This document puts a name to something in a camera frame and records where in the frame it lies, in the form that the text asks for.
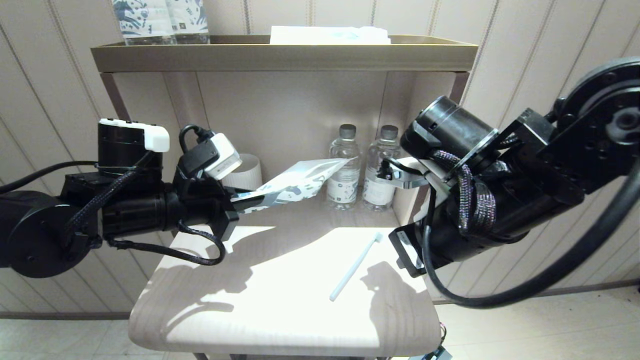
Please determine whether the white blue tissue pack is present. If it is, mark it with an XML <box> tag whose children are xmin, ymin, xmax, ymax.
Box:
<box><xmin>270</xmin><ymin>26</ymin><xmax>391</xmax><ymax>46</ymax></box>

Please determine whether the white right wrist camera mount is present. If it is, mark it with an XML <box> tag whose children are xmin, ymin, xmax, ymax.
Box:
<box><xmin>376</xmin><ymin>156</ymin><xmax>453</xmax><ymax>226</ymax></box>

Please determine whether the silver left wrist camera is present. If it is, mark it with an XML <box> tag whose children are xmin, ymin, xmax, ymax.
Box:
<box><xmin>202</xmin><ymin>132</ymin><xmax>244</xmax><ymax>181</ymax></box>

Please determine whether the black left camera cable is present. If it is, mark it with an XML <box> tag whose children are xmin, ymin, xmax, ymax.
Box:
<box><xmin>177</xmin><ymin>123</ymin><xmax>217</xmax><ymax>173</ymax></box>

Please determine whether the blue patterned plastic bag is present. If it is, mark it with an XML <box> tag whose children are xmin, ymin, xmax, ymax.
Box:
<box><xmin>230</xmin><ymin>157</ymin><xmax>359</xmax><ymax>215</ymax></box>

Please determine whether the white ribbed ceramic mug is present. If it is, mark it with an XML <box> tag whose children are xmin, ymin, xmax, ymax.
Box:
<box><xmin>220</xmin><ymin>153</ymin><xmax>264</xmax><ymax>192</ymax></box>

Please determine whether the white toothbrush with dark head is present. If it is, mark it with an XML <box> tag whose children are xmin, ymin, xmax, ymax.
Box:
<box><xmin>329</xmin><ymin>232</ymin><xmax>384</xmax><ymax>302</ymax></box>

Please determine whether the clear water bottle black cap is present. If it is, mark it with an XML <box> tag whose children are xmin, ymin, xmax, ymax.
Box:
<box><xmin>326</xmin><ymin>124</ymin><xmax>362</xmax><ymax>211</ymax></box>
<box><xmin>361</xmin><ymin>125</ymin><xmax>404</xmax><ymax>212</ymax></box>

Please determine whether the beige wooden shelf cabinet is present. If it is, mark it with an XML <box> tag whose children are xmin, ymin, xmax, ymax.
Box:
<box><xmin>99</xmin><ymin>71</ymin><xmax>471</xmax><ymax>360</ymax></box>

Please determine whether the black blue plastic part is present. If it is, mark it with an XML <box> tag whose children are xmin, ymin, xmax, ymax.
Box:
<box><xmin>410</xmin><ymin>345</ymin><xmax>453</xmax><ymax>360</ymax></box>

